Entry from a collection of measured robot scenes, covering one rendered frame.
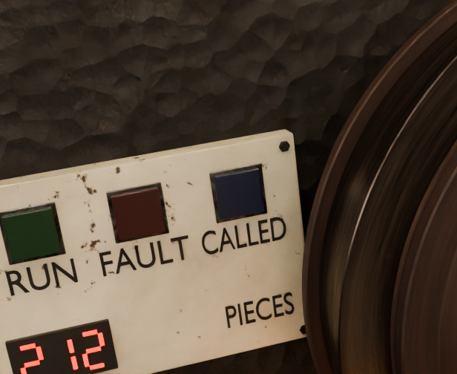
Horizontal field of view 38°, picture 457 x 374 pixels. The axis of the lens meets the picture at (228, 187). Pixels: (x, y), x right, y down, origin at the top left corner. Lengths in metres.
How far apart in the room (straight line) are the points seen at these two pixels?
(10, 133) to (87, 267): 0.12
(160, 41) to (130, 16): 0.03
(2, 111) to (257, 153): 0.19
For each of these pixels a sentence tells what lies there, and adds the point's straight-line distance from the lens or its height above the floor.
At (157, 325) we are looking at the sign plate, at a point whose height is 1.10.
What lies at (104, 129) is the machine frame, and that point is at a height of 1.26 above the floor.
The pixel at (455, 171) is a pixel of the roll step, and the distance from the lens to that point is 0.41.
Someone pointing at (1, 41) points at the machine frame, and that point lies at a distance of 0.51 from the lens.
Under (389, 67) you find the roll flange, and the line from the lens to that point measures 0.47.
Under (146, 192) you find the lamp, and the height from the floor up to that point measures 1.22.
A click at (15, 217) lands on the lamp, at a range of 0.51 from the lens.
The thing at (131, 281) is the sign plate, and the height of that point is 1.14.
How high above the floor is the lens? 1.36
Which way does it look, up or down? 17 degrees down
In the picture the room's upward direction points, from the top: 8 degrees counter-clockwise
